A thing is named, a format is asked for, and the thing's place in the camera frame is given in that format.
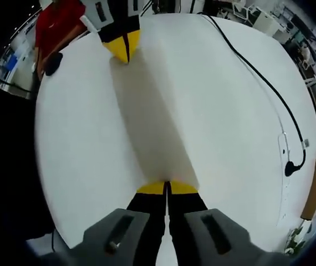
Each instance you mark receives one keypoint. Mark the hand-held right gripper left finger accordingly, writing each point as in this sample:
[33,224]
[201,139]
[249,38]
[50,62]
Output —
[135,221]

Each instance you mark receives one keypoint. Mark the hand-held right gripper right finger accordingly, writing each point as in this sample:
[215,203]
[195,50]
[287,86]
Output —
[191,221]

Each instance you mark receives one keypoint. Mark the beige cutlery case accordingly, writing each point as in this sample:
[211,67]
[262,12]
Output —
[152,124]

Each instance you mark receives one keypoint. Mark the black pouch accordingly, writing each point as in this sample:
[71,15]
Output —
[54,63]

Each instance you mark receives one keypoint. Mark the white table socket plate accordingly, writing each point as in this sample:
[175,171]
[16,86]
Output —
[283,144]

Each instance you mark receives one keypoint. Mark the white cabinet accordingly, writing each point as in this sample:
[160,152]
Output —
[267,23]

